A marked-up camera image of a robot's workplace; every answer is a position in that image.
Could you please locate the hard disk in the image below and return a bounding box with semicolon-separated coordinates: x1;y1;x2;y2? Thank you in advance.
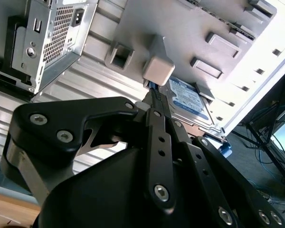
143;75;231;158

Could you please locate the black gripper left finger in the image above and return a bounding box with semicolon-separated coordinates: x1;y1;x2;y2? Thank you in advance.
1;88;177;211

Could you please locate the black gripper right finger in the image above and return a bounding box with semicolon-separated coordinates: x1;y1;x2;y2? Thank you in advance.
156;91;285;228

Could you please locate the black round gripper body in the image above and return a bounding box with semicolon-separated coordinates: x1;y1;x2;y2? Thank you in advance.
33;147;217;228

